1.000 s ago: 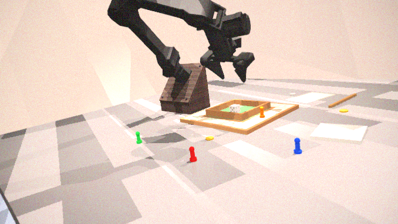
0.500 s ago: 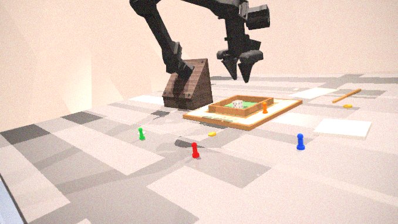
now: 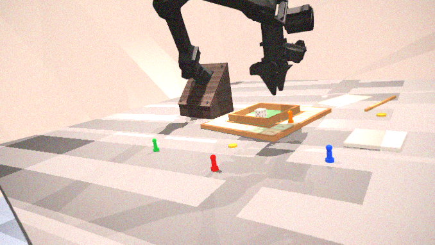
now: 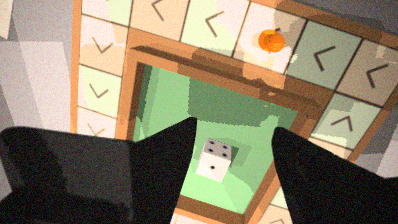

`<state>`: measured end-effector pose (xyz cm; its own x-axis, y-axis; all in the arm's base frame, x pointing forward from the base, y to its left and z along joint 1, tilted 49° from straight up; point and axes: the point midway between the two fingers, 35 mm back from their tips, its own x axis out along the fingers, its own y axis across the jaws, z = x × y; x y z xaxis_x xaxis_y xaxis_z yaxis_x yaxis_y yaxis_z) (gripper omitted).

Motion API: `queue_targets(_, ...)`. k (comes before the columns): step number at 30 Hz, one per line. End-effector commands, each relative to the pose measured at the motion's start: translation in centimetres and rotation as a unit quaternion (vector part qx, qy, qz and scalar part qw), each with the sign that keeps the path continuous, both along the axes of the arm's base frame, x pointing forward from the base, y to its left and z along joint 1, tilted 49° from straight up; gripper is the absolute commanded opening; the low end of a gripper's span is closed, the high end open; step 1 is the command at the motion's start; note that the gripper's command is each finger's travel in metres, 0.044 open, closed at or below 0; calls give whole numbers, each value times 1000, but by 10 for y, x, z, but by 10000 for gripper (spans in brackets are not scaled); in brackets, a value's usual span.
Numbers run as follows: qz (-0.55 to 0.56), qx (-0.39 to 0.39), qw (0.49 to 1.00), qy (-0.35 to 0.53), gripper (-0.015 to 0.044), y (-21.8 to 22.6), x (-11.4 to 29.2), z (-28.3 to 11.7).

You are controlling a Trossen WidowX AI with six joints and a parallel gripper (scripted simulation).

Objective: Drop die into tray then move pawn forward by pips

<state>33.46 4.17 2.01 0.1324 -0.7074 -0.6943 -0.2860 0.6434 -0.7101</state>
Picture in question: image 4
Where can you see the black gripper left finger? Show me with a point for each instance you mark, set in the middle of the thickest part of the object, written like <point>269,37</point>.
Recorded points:
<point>143,179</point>

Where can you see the white die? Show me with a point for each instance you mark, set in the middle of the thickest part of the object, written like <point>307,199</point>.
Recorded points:
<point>214,160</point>

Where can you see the orange game pawn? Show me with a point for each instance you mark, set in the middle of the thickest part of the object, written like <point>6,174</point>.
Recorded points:
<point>271,41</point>

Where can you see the tan flat square game board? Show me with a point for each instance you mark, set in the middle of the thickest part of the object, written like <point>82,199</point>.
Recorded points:
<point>278,80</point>

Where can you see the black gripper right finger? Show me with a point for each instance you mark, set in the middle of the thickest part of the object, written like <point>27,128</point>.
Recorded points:
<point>322,188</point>

